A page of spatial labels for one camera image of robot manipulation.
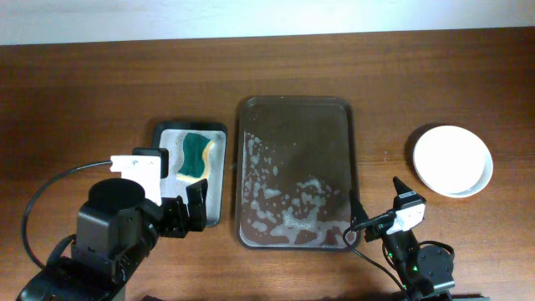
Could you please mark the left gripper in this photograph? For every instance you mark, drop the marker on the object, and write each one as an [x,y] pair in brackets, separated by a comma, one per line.
[182,221]

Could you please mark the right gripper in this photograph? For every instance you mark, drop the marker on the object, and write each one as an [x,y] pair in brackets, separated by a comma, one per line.
[359,213]

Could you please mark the green yellow sponge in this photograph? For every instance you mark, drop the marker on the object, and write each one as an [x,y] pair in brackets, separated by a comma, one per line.
[196,151]

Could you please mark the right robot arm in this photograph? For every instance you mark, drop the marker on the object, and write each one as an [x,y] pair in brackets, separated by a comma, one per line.
[423,269]

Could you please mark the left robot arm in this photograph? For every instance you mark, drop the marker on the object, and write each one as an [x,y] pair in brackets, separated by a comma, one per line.
[117,228]

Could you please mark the small black soapy tray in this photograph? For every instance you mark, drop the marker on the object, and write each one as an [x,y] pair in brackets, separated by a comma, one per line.
[170,135]

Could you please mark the large brown serving tray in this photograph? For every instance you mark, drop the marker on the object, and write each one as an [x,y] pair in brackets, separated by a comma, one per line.
[296,173]

